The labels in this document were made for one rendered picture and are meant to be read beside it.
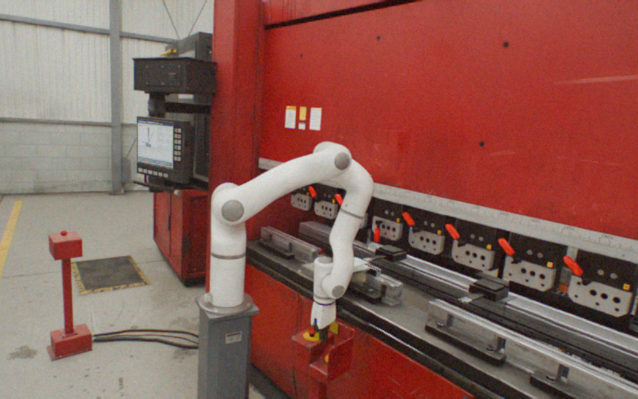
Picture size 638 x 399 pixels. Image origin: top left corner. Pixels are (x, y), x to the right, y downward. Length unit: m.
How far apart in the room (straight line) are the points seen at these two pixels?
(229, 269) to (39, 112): 7.25
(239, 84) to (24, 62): 6.27
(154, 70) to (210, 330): 1.68
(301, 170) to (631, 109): 0.95
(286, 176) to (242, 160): 1.16
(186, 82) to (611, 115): 1.95
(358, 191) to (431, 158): 0.37
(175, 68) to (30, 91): 6.06
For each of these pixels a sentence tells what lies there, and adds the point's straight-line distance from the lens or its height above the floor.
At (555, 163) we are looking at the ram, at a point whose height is 1.58.
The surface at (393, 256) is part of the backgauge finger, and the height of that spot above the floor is 1.02.
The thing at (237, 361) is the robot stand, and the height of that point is 0.81.
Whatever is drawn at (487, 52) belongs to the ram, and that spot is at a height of 1.93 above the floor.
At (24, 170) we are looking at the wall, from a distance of 8.59.
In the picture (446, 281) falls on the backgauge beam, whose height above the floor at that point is 0.97.
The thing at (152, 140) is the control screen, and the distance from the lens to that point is 2.71.
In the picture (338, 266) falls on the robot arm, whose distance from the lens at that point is 1.49.
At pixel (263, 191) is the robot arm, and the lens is 1.40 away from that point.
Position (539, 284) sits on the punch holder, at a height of 1.19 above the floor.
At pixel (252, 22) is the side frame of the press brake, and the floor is 2.17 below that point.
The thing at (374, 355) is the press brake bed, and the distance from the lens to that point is 1.96.
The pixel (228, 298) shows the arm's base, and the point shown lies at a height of 1.04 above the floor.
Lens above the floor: 1.68
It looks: 11 degrees down
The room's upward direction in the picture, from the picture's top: 4 degrees clockwise
